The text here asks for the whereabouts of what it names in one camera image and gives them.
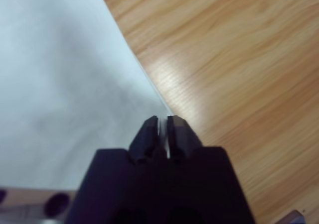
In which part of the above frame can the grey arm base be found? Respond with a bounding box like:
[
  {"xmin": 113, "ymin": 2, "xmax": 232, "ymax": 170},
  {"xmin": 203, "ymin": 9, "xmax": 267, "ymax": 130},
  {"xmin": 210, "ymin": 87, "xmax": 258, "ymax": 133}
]
[{"xmin": 280, "ymin": 210, "xmax": 309, "ymax": 224}]

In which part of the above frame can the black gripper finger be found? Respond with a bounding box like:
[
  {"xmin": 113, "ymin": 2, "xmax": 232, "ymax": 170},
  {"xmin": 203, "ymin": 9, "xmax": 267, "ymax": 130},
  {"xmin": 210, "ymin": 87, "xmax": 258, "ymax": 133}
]
[
  {"xmin": 128, "ymin": 115, "xmax": 160, "ymax": 164},
  {"xmin": 167, "ymin": 115, "xmax": 202, "ymax": 163}
]

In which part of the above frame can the white t-shirt with black logo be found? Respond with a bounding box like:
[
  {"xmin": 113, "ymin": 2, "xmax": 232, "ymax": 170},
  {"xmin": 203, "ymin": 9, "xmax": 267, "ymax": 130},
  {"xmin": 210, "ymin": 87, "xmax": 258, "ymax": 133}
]
[{"xmin": 0, "ymin": 0, "xmax": 175, "ymax": 188}]

